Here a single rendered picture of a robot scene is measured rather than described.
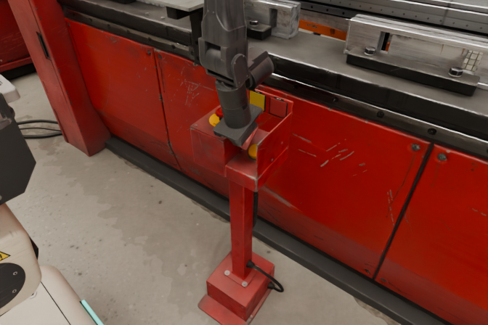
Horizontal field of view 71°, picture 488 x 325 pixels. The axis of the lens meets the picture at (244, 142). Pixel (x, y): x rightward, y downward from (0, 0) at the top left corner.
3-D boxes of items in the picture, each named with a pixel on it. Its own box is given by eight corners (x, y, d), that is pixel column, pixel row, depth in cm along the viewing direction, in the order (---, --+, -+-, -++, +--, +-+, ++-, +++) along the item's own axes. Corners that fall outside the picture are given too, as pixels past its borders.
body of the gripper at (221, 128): (263, 114, 74) (261, 88, 69) (238, 146, 69) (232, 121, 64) (240, 105, 77) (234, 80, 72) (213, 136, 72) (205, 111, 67)
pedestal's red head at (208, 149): (193, 162, 91) (186, 105, 80) (229, 133, 101) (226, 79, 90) (255, 193, 82) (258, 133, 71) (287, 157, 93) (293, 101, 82)
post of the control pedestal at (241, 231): (232, 273, 124) (226, 162, 91) (240, 262, 128) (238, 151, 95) (243, 281, 122) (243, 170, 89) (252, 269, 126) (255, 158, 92)
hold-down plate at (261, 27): (189, 21, 116) (188, 12, 115) (200, 17, 120) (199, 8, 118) (261, 40, 102) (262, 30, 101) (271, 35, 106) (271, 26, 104)
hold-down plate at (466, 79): (345, 63, 90) (347, 52, 88) (353, 56, 94) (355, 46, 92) (471, 97, 76) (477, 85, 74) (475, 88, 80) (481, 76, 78)
